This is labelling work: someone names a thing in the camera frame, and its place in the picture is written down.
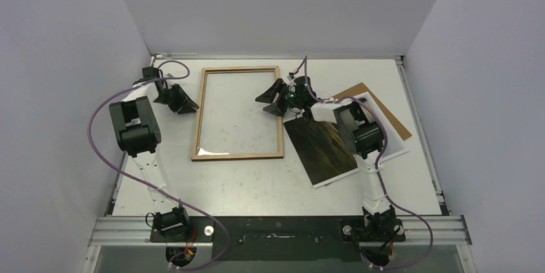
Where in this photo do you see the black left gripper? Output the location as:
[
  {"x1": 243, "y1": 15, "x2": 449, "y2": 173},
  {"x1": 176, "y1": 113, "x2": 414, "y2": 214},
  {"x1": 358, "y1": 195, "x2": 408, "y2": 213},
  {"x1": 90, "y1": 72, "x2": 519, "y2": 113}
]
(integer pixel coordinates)
[{"x1": 154, "y1": 84, "x2": 199, "y2": 114}]

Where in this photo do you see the clear glass pane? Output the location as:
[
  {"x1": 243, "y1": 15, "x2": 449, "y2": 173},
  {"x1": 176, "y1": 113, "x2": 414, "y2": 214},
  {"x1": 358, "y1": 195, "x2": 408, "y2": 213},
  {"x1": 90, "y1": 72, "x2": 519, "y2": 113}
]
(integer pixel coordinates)
[{"x1": 197, "y1": 71, "x2": 280, "y2": 156}]

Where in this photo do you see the wooden picture frame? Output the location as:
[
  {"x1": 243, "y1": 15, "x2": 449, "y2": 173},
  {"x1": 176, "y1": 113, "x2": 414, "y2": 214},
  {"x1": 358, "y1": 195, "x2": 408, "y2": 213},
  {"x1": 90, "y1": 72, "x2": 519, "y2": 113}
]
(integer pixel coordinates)
[{"x1": 191, "y1": 66, "x2": 285, "y2": 162}]

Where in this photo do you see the landscape photo print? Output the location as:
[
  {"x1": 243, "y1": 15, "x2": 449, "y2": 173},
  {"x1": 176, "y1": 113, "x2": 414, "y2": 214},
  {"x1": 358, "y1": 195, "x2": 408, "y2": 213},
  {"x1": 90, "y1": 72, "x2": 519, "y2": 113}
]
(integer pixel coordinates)
[{"x1": 283, "y1": 92, "x2": 409, "y2": 188}]

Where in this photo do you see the brown frame backing board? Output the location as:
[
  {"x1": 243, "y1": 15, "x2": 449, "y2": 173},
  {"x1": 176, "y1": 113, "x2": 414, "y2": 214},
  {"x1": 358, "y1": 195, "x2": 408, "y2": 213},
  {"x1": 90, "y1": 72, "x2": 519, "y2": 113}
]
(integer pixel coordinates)
[{"x1": 333, "y1": 82, "x2": 412, "y2": 141}]

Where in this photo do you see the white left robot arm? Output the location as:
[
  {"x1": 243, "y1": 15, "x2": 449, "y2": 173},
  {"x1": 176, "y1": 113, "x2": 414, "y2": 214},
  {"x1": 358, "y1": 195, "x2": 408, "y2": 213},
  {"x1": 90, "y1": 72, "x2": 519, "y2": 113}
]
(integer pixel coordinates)
[{"x1": 109, "y1": 67, "x2": 199, "y2": 242}]

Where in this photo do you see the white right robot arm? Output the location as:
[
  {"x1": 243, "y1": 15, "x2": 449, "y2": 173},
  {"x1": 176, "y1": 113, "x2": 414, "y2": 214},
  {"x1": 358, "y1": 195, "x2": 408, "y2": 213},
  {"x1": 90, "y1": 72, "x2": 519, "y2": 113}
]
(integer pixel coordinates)
[{"x1": 255, "y1": 76, "x2": 404, "y2": 242}]

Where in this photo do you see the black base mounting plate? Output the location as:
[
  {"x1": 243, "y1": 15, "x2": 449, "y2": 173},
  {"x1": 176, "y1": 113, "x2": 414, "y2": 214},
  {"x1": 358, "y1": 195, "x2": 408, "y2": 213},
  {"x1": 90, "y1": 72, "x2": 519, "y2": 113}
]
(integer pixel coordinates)
[{"x1": 149, "y1": 215, "x2": 406, "y2": 262}]

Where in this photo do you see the aluminium rail front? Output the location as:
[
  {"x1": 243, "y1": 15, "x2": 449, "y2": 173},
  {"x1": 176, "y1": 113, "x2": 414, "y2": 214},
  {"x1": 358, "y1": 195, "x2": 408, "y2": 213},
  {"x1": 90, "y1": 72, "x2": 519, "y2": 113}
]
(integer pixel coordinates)
[{"x1": 89, "y1": 216, "x2": 472, "y2": 247}]

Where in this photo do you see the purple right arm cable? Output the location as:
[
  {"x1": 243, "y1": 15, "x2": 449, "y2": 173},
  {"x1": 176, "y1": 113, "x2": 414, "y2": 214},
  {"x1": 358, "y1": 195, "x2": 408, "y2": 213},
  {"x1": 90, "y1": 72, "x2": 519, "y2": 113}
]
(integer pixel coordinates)
[{"x1": 294, "y1": 56, "x2": 434, "y2": 272}]

